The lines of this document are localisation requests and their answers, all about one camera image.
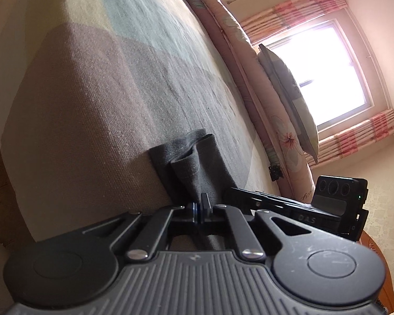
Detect bright window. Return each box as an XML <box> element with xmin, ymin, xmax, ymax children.
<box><xmin>266</xmin><ymin>20</ymin><xmax>376</xmax><ymax>132</ymax></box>

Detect pink floral quilt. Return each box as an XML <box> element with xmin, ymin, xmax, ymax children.
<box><xmin>182</xmin><ymin>0</ymin><xmax>317</xmax><ymax>201</ymax></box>

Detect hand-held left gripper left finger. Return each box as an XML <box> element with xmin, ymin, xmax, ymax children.
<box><xmin>82</xmin><ymin>202</ymin><xmax>201</xmax><ymax>260</ymax></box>

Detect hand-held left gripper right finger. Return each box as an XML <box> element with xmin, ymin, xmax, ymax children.
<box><xmin>200</xmin><ymin>192</ymin><xmax>316</xmax><ymax>260</ymax></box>

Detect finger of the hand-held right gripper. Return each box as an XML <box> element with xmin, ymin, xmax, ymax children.
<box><xmin>221</xmin><ymin>186</ymin><xmax>283</xmax><ymax>216</ymax></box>

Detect pink striped curtain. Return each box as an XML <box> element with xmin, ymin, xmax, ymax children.
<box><xmin>305</xmin><ymin>108</ymin><xmax>394</xmax><ymax>166</ymax></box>
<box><xmin>241</xmin><ymin>0</ymin><xmax>349</xmax><ymax>45</ymax></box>

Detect black hair claw clip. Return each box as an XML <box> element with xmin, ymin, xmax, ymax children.
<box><xmin>269</xmin><ymin>164</ymin><xmax>283</xmax><ymax>182</ymax></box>

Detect grey green pillow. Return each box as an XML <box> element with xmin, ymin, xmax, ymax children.
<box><xmin>258</xmin><ymin>44</ymin><xmax>320</xmax><ymax>165</ymax></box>

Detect dark grey pants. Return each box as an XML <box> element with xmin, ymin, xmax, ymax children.
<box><xmin>148</xmin><ymin>128</ymin><xmax>240</xmax><ymax>253</ymax></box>

